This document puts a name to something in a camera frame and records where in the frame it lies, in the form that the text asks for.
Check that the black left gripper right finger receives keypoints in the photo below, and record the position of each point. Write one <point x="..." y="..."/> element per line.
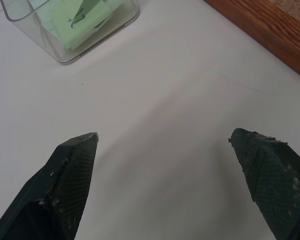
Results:
<point x="272" y="180"/>

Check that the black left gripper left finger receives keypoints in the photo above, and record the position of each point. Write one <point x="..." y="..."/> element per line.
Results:
<point x="65" y="185"/>

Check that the light green card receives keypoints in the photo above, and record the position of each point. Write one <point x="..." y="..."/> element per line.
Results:
<point x="90" y="18"/>

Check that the clear plastic box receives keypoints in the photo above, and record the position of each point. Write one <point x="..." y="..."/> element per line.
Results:
<point x="65" y="30"/>

